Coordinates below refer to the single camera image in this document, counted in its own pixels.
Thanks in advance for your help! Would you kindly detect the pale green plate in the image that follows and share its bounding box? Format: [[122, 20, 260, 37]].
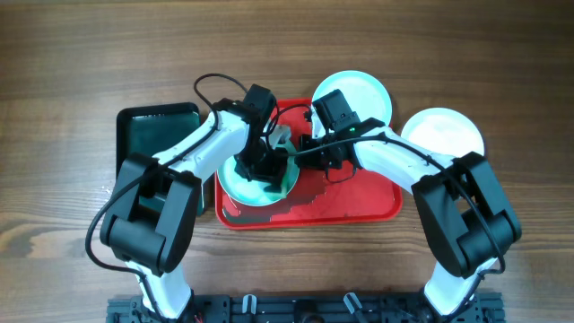
[[217, 135, 300, 206]]

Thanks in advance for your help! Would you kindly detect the red plastic tray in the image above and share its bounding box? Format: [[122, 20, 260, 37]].
[[214, 99, 403, 230]]

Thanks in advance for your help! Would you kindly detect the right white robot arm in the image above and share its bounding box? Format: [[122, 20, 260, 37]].
[[295, 118, 522, 322]]

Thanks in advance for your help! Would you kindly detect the white ridged plate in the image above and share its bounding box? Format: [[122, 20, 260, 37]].
[[401, 108, 485, 157]]

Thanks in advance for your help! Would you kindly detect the black water basin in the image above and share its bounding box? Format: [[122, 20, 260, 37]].
[[116, 101, 207, 216]]

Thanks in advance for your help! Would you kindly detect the green yellow sponge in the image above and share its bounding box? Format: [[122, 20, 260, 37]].
[[264, 179, 287, 199]]

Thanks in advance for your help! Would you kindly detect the pale blue plate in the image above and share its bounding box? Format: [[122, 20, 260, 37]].
[[311, 70, 393, 126]]

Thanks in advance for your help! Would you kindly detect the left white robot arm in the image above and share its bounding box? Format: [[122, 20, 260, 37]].
[[89, 98, 287, 322]]

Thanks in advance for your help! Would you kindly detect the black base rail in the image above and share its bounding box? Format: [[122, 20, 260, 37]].
[[106, 292, 507, 323]]

